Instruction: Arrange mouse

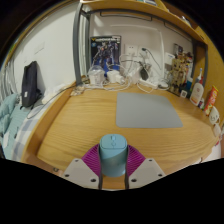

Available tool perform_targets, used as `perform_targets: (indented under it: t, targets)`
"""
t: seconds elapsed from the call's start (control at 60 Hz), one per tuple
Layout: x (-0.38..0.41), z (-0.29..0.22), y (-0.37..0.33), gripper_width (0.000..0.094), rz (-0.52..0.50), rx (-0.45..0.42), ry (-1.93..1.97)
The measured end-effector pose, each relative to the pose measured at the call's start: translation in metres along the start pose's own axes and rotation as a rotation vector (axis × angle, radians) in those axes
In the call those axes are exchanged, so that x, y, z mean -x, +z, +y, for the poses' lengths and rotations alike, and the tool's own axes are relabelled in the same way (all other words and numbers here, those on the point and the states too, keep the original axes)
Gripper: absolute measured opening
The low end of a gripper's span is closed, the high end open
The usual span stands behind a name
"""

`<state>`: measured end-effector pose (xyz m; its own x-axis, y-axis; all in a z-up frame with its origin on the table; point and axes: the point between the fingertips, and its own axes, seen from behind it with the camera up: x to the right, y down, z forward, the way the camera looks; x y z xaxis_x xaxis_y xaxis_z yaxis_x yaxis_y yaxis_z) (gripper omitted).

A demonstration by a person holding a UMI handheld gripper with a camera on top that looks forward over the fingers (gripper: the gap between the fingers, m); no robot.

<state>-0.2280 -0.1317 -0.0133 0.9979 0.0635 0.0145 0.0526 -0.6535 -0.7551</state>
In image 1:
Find red yellow snack canister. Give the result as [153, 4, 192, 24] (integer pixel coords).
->
[203, 85, 220, 116]

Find white charger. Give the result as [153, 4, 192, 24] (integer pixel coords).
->
[106, 69, 125, 84]

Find light blue computer mouse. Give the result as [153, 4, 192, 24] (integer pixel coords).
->
[98, 133, 129, 178]

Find clear domed plastic cup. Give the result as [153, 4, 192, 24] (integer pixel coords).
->
[87, 65, 105, 86]

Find blue robot model box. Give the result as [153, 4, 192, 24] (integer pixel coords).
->
[89, 35, 122, 74]

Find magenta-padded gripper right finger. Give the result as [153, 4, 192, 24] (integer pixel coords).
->
[124, 144, 167, 190]

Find white power strip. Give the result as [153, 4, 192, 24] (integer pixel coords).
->
[138, 78, 159, 90]

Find white bottle with red cap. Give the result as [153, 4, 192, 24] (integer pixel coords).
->
[189, 82, 205, 107]

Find blue plaid bed sheet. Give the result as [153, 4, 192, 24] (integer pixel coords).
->
[3, 101, 44, 162]

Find dark metal cup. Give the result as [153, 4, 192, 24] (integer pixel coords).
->
[139, 66, 150, 81]

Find blue spray bottle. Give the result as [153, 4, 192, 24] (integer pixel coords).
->
[196, 68, 205, 88]

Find black backpack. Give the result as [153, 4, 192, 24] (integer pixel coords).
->
[20, 60, 43, 108]

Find grey mouse pad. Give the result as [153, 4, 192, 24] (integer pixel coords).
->
[115, 92, 184, 129]

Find brown figurine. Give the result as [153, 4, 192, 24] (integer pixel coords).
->
[169, 54, 193, 96]

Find white mug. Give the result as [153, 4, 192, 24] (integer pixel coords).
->
[208, 105, 221, 126]

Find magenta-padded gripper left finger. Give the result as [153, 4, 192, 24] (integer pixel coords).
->
[62, 143, 103, 190]

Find teal blanket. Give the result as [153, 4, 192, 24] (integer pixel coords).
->
[0, 93, 20, 134]

